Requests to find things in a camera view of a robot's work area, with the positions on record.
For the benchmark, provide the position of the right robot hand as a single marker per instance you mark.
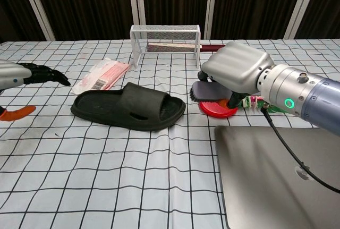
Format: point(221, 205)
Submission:
point(236, 67)

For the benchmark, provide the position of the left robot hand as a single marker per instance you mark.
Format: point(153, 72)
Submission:
point(13, 75)

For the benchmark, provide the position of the grey scrubbing brush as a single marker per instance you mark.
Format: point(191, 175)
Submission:
point(210, 91)

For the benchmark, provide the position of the black rubber slipper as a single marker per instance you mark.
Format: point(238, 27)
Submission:
point(143, 98)

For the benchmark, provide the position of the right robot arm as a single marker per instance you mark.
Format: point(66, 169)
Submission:
point(305, 91)

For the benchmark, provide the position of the colourful feather shuttlecock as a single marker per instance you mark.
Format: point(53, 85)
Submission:
point(249, 102)

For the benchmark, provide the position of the red disc with hole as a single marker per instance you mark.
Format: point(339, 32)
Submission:
point(217, 111)

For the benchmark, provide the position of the pink plastic packet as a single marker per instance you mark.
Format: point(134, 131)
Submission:
point(101, 76)

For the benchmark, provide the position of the dark white-framed folding screen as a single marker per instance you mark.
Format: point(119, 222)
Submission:
point(79, 0)

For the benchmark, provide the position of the checked blue tablecloth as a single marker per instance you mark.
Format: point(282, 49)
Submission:
point(79, 173)

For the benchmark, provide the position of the silver laptop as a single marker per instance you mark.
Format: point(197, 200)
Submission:
point(265, 186)

